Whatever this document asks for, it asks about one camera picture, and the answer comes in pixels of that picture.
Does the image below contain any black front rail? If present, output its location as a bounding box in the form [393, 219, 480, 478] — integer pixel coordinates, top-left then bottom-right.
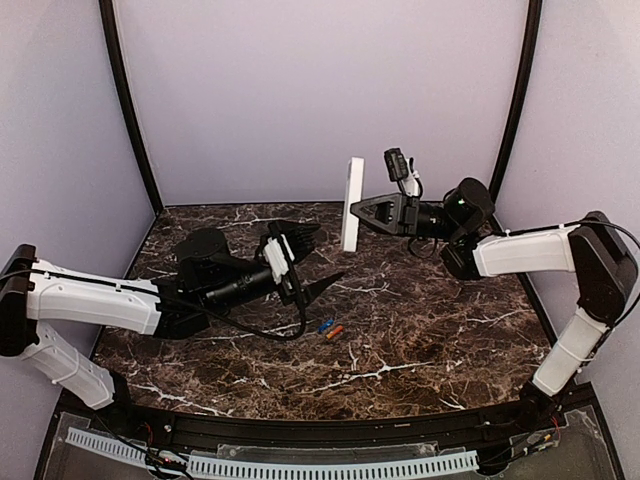
[132, 403, 523, 449]

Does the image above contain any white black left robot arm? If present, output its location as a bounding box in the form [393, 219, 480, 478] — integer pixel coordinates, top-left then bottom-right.
[1, 220, 343, 411]

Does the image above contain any white slotted cable duct left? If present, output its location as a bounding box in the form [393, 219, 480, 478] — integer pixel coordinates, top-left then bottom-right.
[65, 427, 146, 467]

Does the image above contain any orange AA battery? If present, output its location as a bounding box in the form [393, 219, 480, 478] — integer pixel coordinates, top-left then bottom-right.
[326, 325, 344, 340]

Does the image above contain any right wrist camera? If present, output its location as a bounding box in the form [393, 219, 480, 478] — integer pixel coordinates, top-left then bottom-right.
[383, 148, 423, 198]

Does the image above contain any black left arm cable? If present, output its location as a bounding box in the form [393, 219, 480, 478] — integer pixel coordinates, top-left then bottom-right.
[199, 279, 309, 342]

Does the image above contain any black frame post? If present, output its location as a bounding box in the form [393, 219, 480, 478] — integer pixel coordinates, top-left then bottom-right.
[489, 0, 543, 203]
[98, 0, 164, 216]

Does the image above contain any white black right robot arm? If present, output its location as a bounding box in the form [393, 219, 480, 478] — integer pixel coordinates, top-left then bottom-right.
[347, 178, 639, 398]

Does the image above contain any white remote control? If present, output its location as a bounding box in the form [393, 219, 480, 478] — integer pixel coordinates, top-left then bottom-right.
[341, 157, 365, 253]

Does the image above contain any blue AA battery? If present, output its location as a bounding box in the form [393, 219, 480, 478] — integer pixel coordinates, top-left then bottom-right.
[317, 319, 334, 333]

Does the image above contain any white slotted cable duct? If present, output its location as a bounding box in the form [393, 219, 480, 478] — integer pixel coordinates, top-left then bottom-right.
[65, 427, 146, 467]
[185, 448, 480, 477]

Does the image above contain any black left frame post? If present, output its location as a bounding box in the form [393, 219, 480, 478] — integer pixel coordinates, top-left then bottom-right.
[98, 0, 164, 216]

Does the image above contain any black right frame post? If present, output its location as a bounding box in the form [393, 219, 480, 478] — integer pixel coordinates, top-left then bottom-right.
[489, 0, 543, 203]

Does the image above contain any white slotted cable duct centre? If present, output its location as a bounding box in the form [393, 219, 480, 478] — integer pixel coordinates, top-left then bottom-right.
[185, 448, 480, 477]

